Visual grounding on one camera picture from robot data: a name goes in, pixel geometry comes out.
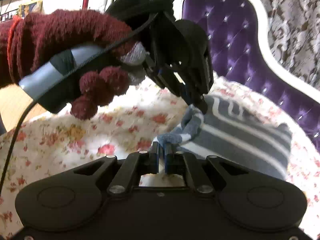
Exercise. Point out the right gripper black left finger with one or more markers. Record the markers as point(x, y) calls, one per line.
point(134, 166)

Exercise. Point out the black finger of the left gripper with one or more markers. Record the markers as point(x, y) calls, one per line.
point(191, 94)
point(162, 76)

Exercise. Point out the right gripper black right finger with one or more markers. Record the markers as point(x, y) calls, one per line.
point(186, 165)

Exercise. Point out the grey white striped cardigan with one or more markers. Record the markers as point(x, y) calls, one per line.
point(231, 132)

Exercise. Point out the dark red sleeve forearm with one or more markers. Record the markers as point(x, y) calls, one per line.
point(10, 69)

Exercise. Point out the hand in maroon knit glove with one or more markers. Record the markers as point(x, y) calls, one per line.
point(40, 37)

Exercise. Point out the floral bed sheet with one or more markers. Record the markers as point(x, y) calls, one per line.
point(50, 144)

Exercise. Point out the purple tufted white-framed headboard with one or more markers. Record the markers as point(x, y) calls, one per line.
point(237, 32)

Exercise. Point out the brown grey damask curtain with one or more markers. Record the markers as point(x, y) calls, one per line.
point(294, 36)

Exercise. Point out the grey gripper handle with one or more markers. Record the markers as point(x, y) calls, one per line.
point(56, 83)

